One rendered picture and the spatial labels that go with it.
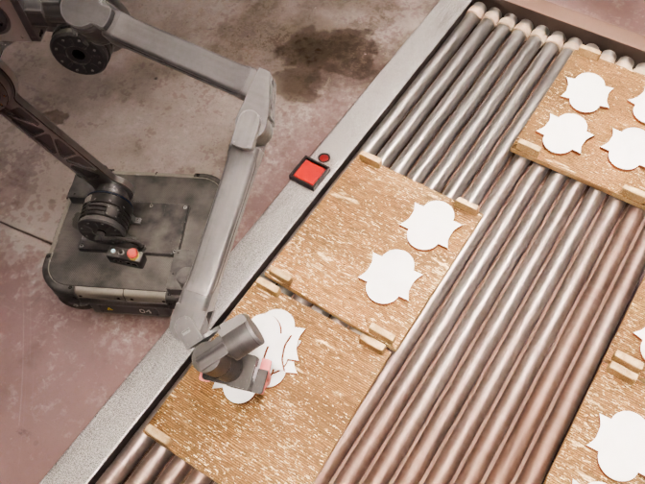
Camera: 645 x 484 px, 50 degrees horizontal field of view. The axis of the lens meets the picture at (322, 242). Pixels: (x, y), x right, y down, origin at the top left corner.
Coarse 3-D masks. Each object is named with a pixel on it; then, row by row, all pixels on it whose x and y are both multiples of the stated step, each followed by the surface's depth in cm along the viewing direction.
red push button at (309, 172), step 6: (306, 162) 175; (312, 162) 175; (300, 168) 174; (306, 168) 174; (312, 168) 174; (318, 168) 174; (294, 174) 173; (300, 174) 173; (306, 174) 173; (312, 174) 173; (318, 174) 173; (306, 180) 172; (312, 180) 172
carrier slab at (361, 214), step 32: (352, 192) 168; (384, 192) 168; (416, 192) 167; (320, 224) 164; (352, 224) 163; (384, 224) 163; (288, 256) 160; (320, 256) 159; (352, 256) 159; (416, 256) 158; (448, 256) 158; (288, 288) 156; (320, 288) 155; (352, 288) 154; (416, 288) 154; (352, 320) 150; (384, 320) 150; (416, 320) 151
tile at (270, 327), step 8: (256, 320) 145; (264, 320) 145; (272, 320) 144; (264, 328) 144; (272, 328) 144; (280, 328) 144; (264, 336) 144; (272, 336) 143; (280, 336) 143; (288, 336) 142; (264, 344) 143; (272, 344) 143; (280, 344) 142; (272, 352) 142; (280, 352) 142; (272, 360) 142; (280, 360) 141; (272, 368) 141; (280, 368) 141
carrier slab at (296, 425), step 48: (336, 336) 148; (192, 384) 144; (288, 384) 143; (336, 384) 143; (144, 432) 139; (192, 432) 139; (240, 432) 138; (288, 432) 138; (336, 432) 138; (240, 480) 134; (288, 480) 133
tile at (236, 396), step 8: (256, 352) 142; (264, 352) 142; (256, 368) 141; (216, 384) 143; (224, 384) 142; (224, 392) 142; (232, 392) 141; (240, 392) 141; (248, 392) 140; (232, 400) 141; (240, 400) 140; (248, 400) 140
